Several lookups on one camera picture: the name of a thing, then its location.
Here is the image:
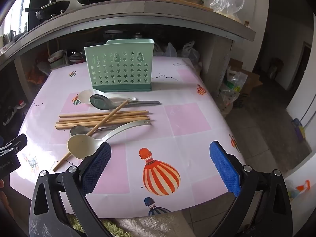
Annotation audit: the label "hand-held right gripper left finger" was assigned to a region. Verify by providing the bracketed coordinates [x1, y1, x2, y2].
[29, 142, 114, 237]

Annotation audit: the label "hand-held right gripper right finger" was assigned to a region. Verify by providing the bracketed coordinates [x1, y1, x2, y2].
[209, 141, 288, 237]

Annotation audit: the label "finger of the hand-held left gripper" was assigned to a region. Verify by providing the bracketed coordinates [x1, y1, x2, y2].
[0, 134, 28, 156]

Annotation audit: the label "cream plastic ladle spoon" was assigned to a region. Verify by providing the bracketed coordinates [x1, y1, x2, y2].
[67, 120, 151, 160]

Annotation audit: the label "shiny metal spoon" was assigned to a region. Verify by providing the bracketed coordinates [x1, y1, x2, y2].
[70, 125, 121, 137]

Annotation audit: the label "pile of bamboo chopsticks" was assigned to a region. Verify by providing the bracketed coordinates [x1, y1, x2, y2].
[55, 110, 151, 130]

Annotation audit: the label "long bamboo chopstick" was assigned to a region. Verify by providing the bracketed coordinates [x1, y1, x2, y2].
[53, 100, 129, 172]

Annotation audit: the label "dark metal spoon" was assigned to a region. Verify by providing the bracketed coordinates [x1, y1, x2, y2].
[89, 94, 161, 110]

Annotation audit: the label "green star-cutout utensil holder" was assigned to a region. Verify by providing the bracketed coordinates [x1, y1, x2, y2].
[84, 39, 155, 92]

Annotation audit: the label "orange mesh bag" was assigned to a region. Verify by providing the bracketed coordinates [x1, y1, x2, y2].
[26, 65, 47, 84]

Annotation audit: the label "fluffy rug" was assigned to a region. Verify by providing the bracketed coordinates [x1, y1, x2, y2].
[67, 211, 193, 237]

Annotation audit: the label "orange spray bottle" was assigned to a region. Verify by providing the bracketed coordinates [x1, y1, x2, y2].
[288, 180, 311, 199]

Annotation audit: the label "plastic bags with green print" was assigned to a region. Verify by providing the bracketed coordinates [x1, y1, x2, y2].
[220, 67, 247, 114]

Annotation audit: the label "stack of bowls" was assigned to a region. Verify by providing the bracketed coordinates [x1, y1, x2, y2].
[48, 50, 65, 68]

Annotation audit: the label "cardboard box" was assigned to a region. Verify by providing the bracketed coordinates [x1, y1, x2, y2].
[227, 59, 263, 106]

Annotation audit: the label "crumpled plastic bag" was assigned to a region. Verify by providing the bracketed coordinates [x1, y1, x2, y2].
[183, 41, 201, 65]

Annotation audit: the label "kitchen window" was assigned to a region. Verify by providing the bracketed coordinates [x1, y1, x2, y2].
[0, 0, 32, 42]

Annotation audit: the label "white plastic bag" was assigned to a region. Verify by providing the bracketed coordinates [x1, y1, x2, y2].
[162, 42, 178, 57]

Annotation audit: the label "gas stove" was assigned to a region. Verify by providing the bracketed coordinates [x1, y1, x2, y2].
[36, 2, 118, 21]

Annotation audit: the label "black wok with lid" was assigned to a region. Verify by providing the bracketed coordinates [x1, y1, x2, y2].
[25, 0, 71, 20]

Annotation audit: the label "black appliance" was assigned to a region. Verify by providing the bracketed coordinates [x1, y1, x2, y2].
[28, 0, 51, 30]

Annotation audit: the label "clear plastic bag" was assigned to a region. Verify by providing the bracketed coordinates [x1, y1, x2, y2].
[210, 0, 245, 21]

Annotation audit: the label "grey concrete kitchen counter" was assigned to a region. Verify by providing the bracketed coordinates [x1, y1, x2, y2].
[0, 0, 256, 66]

